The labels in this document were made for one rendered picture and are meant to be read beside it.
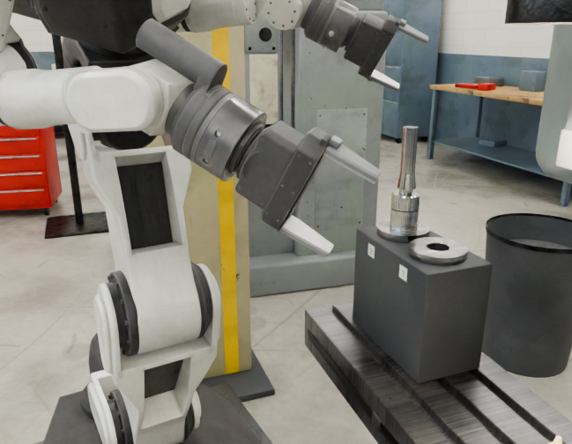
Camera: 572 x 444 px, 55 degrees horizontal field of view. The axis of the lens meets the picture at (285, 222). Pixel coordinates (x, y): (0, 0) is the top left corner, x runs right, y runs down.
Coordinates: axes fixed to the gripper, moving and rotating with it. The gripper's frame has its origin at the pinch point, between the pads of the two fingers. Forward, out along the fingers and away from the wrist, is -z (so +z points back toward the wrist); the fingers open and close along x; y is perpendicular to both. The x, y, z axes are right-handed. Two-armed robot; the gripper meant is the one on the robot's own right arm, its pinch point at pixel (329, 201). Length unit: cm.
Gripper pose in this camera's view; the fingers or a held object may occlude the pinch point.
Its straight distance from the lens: 59.9
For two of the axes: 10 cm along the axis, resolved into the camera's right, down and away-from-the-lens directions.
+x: 4.2, -7.4, -5.2
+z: -8.4, -5.4, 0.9
